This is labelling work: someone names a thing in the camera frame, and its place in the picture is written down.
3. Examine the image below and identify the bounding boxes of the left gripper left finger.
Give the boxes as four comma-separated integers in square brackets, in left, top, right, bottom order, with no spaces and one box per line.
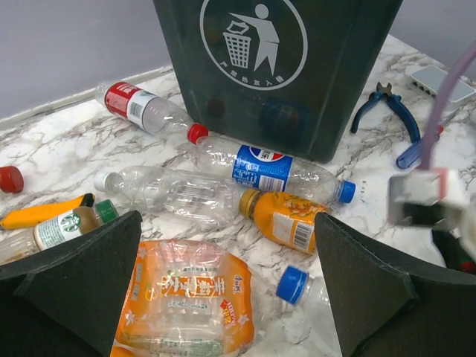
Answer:
[1,210,142,356]

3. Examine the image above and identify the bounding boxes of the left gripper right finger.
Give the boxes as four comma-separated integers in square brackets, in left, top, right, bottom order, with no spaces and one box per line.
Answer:
[315,213,475,356]

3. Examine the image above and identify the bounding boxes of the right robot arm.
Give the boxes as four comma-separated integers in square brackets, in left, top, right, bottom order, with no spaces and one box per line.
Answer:
[431,229,475,275]

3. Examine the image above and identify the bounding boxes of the pepsi bottle by bin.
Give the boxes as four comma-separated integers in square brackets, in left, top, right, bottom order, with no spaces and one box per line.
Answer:
[189,135,356,204]

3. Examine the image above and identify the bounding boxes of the dark green plastic bin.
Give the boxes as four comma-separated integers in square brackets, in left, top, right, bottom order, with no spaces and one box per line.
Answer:
[154,0,401,163]

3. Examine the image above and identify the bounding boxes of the starbucks glass bottle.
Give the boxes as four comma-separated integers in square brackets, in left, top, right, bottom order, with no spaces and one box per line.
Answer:
[1,199,119,264]

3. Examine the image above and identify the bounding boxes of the clear bottle blue cap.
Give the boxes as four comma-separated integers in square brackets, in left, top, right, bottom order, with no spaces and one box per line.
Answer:
[258,266,342,356]

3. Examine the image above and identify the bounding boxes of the orange utility knife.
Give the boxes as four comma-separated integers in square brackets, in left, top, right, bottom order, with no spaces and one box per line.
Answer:
[1,193,96,230]

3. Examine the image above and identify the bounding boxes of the orange crushed bottle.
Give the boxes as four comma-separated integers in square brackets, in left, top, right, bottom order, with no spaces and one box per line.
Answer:
[115,239,256,356]

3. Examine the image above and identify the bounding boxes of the orange juice small bottle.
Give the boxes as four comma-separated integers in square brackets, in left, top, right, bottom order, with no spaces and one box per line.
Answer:
[239,189,330,255]

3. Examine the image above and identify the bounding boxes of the crushed bottle red cap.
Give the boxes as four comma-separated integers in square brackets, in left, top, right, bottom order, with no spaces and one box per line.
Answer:
[0,166,24,193]

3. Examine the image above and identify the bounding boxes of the blue screwdriver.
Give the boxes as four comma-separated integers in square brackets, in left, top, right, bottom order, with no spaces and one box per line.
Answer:
[395,138,422,170]

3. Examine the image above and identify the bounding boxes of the clear bottle white cap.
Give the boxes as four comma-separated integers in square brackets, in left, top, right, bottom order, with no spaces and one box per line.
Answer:
[94,166,241,228]

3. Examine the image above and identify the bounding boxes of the red label clear bottle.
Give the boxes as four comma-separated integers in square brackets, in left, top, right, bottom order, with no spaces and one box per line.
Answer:
[95,81,209,144]

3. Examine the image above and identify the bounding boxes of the blue handled pliers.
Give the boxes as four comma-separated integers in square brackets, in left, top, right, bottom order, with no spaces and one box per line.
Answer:
[350,82,421,144]

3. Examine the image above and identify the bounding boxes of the white network switch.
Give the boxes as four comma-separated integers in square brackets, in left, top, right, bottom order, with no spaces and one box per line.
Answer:
[407,65,475,115]

